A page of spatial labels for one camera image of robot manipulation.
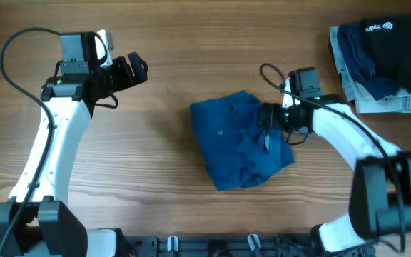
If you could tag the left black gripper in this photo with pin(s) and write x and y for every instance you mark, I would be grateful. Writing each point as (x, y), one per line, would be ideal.
(122, 71)

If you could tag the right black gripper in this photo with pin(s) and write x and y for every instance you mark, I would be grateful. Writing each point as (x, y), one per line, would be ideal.
(269, 116)

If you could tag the light grey denim shorts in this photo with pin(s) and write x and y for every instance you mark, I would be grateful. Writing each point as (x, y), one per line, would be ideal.
(358, 94)

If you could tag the blue t-shirt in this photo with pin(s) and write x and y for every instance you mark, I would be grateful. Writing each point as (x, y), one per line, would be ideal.
(238, 153)

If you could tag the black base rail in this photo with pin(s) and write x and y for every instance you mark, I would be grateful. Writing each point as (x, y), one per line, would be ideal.
(227, 246)

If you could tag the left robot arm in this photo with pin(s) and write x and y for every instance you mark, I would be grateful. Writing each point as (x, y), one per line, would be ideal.
(36, 219)

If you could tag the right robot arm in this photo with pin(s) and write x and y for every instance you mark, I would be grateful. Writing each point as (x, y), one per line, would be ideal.
(380, 198)

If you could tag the navy blue folded garment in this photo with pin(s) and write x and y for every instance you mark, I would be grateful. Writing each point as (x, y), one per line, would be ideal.
(361, 65)

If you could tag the black garment with white logo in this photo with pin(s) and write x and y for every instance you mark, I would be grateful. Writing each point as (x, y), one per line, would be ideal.
(388, 39)

